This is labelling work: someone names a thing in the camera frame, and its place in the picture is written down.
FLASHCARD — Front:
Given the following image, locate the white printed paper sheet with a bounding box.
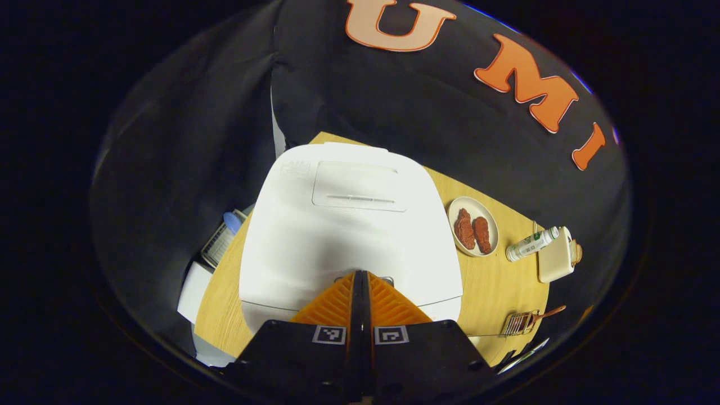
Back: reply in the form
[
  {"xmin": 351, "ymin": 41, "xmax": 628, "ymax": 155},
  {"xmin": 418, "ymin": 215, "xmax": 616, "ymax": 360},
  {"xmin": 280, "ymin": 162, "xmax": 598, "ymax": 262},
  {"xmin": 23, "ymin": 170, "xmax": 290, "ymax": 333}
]
[{"xmin": 498, "ymin": 337, "xmax": 551, "ymax": 375}]

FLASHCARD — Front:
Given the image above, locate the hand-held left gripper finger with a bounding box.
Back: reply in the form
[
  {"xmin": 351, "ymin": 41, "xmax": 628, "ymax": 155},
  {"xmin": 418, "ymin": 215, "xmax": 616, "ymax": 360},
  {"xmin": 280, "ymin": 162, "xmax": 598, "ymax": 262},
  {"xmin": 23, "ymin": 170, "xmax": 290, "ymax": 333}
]
[
  {"xmin": 225, "ymin": 271, "xmax": 361, "ymax": 403},
  {"xmin": 360, "ymin": 271, "xmax": 496, "ymax": 403}
]

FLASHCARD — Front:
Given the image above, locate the white drink bottle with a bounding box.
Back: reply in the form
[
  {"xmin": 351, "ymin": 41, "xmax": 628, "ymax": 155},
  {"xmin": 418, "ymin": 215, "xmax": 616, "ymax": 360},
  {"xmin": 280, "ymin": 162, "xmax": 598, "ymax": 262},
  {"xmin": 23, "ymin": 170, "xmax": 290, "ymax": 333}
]
[{"xmin": 505, "ymin": 226, "xmax": 560, "ymax": 263}]

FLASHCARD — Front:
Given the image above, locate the metal wire chopstick holder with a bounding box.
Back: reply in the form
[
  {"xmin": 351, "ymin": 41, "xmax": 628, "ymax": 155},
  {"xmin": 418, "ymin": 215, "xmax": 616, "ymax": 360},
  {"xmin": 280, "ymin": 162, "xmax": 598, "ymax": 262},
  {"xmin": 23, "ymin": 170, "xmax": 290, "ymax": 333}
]
[{"xmin": 502, "ymin": 310, "xmax": 541, "ymax": 338}]

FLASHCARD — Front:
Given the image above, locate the dark wooden spoon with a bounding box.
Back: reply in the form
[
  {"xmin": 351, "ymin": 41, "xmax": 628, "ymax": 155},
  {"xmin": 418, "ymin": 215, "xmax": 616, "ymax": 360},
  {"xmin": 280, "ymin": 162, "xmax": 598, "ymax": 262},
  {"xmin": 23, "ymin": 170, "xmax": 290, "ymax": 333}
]
[{"xmin": 529, "ymin": 305, "xmax": 568, "ymax": 325}]

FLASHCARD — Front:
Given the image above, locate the white rice cooker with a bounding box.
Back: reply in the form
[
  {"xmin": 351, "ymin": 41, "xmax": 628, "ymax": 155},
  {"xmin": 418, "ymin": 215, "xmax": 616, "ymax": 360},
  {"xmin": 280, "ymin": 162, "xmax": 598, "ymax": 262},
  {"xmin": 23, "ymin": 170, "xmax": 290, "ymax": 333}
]
[{"xmin": 239, "ymin": 142, "xmax": 465, "ymax": 336}]

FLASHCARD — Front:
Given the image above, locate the brown meat piece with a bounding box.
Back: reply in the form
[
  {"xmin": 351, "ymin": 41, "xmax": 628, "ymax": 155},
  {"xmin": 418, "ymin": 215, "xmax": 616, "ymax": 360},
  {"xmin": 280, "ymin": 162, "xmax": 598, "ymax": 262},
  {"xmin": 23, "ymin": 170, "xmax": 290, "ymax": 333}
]
[
  {"xmin": 454, "ymin": 208, "xmax": 476, "ymax": 251},
  {"xmin": 472, "ymin": 217, "xmax": 493, "ymax": 254}
]

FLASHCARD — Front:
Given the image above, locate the cream toaster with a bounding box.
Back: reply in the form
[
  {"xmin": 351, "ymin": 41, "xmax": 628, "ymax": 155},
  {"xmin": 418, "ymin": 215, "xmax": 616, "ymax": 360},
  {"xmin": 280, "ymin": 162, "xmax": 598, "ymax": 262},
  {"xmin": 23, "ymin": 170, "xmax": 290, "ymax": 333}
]
[{"xmin": 537, "ymin": 226, "xmax": 575, "ymax": 284}]

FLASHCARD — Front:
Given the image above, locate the white oval plate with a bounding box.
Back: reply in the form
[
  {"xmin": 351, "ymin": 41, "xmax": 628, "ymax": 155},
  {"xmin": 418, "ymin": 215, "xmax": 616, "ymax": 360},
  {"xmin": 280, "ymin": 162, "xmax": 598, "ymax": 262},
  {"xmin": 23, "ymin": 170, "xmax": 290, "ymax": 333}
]
[{"xmin": 447, "ymin": 196, "xmax": 500, "ymax": 258}]

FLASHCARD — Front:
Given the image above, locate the white floor tray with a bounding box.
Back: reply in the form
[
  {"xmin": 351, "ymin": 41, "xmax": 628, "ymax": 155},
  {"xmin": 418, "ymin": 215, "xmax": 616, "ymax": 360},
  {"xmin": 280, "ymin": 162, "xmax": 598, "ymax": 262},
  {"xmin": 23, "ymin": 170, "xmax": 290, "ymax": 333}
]
[{"xmin": 201, "ymin": 209, "xmax": 249, "ymax": 268}]

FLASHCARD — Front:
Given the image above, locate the white box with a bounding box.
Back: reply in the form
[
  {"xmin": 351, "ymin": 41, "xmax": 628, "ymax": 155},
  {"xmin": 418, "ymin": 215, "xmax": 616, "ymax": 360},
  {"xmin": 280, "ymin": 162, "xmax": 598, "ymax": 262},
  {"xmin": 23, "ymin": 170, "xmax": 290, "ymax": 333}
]
[{"xmin": 177, "ymin": 262, "xmax": 215, "ymax": 325}]

